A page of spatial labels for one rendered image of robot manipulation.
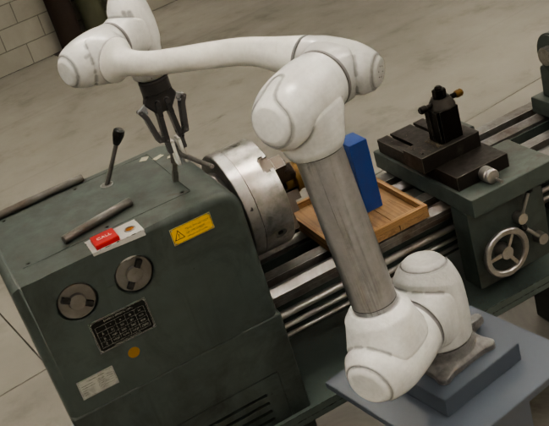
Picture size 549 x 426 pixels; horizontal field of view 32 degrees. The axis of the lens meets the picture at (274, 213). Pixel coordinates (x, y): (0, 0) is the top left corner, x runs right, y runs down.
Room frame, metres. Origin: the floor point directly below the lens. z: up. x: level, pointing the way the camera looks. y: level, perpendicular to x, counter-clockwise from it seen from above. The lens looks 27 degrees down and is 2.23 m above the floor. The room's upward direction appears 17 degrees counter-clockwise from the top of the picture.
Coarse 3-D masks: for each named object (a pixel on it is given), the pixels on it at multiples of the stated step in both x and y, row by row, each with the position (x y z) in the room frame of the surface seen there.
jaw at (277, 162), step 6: (276, 156) 2.34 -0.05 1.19; (258, 162) 2.31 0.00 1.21; (264, 162) 2.31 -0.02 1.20; (270, 162) 2.32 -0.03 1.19; (276, 162) 2.32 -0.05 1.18; (282, 162) 2.32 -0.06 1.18; (288, 162) 2.40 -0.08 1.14; (264, 168) 2.30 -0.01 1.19; (270, 168) 2.30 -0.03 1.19; (276, 168) 2.31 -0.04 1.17; (282, 168) 2.32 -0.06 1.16; (288, 168) 2.35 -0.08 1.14; (282, 174) 2.34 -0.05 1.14; (288, 174) 2.36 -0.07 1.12; (294, 174) 2.38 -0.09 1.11; (282, 180) 2.36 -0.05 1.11; (288, 180) 2.38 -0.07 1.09
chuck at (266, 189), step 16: (240, 144) 2.40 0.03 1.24; (240, 160) 2.32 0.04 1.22; (256, 160) 2.31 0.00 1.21; (256, 176) 2.27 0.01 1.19; (272, 176) 2.27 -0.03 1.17; (256, 192) 2.24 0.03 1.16; (272, 192) 2.25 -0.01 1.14; (272, 208) 2.24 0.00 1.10; (288, 208) 2.25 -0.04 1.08; (272, 224) 2.23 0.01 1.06; (288, 224) 2.25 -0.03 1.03; (272, 240) 2.25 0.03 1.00; (288, 240) 2.31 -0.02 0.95
